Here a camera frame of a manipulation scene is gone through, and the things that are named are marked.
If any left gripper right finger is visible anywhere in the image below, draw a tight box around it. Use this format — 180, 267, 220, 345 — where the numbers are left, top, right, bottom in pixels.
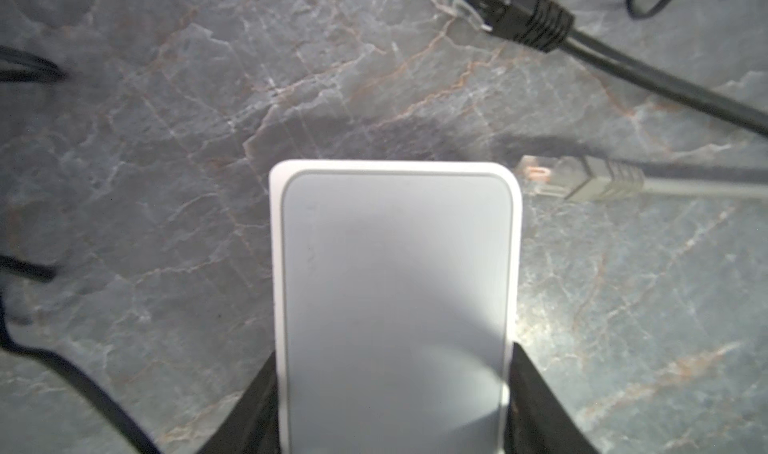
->
504, 343, 599, 454

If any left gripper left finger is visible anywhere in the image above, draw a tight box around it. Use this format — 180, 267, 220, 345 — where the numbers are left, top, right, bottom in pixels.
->
198, 353, 279, 454

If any white network switch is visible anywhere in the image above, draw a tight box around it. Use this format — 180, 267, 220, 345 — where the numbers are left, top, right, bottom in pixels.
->
269, 159, 522, 453

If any grey ethernet cable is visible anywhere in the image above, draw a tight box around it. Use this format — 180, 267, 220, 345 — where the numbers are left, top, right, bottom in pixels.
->
515, 153, 768, 204

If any black ethernet cable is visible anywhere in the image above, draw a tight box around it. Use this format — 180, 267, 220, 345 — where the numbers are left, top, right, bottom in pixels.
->
430, 0, 768, 138

